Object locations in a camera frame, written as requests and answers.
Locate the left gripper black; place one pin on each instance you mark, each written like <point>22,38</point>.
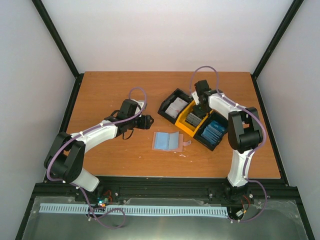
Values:
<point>146,124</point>

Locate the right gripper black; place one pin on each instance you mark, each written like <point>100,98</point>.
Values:
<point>199,114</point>

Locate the dark card stack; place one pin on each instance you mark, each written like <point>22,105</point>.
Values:
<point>193,120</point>

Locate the pink card holder wallet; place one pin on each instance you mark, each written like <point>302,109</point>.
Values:
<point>169,142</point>

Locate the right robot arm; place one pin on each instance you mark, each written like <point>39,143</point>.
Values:
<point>246,133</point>

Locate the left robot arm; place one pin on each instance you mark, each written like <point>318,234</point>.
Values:
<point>65,159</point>

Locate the blue card stack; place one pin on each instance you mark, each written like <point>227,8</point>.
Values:
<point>213,132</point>

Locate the white card stack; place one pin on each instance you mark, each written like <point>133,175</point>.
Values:
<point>176,107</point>

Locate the black bin right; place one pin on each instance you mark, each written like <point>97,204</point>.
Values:
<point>213,116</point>

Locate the black bin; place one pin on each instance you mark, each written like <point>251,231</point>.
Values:
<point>213,116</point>
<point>164,105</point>

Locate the yellow bin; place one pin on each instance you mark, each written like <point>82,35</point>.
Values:
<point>185,127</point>

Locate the black bin left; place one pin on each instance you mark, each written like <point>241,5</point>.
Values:
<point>164,105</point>

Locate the small electronics board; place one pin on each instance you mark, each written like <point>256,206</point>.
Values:
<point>104,201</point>

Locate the grey connector plug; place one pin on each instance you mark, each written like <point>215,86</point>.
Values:
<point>240,214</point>

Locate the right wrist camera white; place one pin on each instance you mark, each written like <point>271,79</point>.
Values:
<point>195,97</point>

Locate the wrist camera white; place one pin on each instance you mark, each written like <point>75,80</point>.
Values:
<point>140,105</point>
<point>195,97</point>

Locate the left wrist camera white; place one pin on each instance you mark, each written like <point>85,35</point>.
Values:
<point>140,105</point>

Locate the black aluminium rail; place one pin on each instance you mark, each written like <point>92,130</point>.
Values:
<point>209,190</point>

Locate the left black frame post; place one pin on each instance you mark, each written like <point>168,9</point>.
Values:
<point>50,26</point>

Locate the black frame post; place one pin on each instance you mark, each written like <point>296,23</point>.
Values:
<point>50,26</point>
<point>279,33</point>

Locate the light blue cable duct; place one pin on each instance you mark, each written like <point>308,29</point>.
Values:
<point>137,210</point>

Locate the right black frame post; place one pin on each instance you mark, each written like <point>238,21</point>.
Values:
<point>279,33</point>

